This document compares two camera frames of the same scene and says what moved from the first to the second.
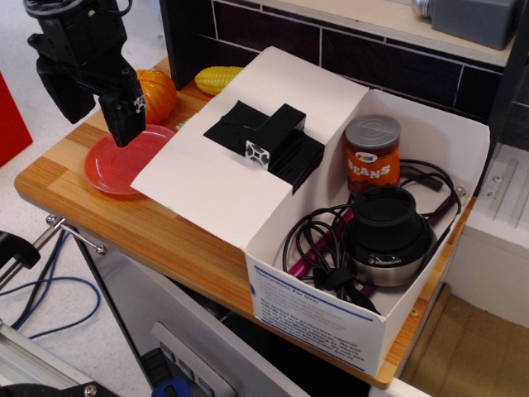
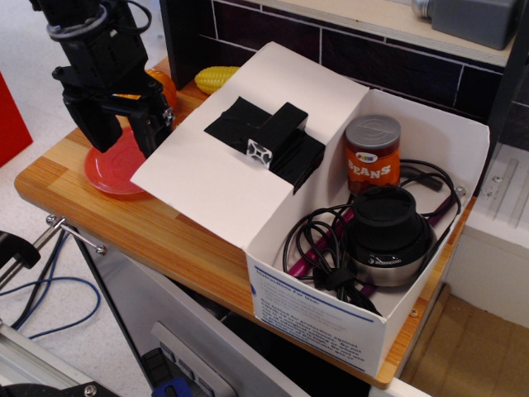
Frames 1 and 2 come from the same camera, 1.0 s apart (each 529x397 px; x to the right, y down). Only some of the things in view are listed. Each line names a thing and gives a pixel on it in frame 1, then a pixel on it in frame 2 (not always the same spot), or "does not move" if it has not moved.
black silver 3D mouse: x=387 y=241 does not move
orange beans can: x=373 y=151 does not move
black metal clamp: x=25 y=251 does not move
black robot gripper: x=81 y=57 -> x=105 y=60
